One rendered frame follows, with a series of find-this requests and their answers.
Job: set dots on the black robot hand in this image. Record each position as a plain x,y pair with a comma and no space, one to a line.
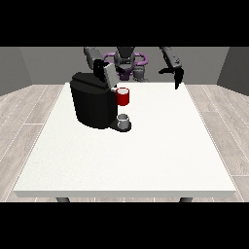
178,76
99,69

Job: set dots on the pale grey machine lid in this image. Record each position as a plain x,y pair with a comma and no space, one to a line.
111,76

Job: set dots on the black coffee machine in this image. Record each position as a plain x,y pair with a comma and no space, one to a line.
90,100

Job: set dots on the red pod holder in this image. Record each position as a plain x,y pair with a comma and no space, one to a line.
123,97

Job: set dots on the grey robot trunk purple rings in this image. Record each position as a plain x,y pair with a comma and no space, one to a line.
125,58

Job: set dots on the small grey cup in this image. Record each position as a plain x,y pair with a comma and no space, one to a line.
123,122

